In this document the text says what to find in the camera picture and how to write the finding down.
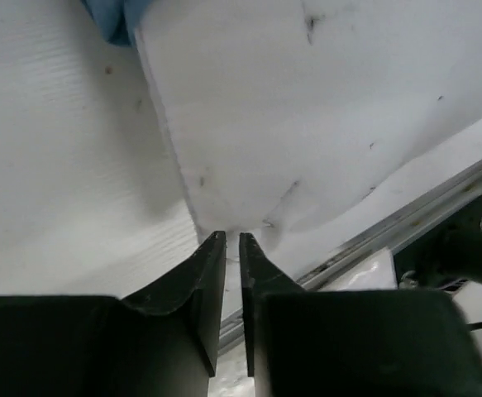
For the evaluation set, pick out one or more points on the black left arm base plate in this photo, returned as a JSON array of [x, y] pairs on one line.
[[446, 255]]

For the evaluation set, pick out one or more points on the aluminium front rail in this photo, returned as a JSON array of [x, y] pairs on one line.
[[455, 204]]

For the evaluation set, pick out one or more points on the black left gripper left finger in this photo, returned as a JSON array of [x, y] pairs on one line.
[[161, 340]]

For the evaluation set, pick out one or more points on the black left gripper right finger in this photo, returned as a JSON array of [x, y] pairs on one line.
[[381, 342]]

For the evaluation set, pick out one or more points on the white pillow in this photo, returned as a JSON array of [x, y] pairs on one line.
[[282, 115]]

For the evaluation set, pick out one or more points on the blue fabric pillowcase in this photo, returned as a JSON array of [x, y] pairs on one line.
[[116, 19]]

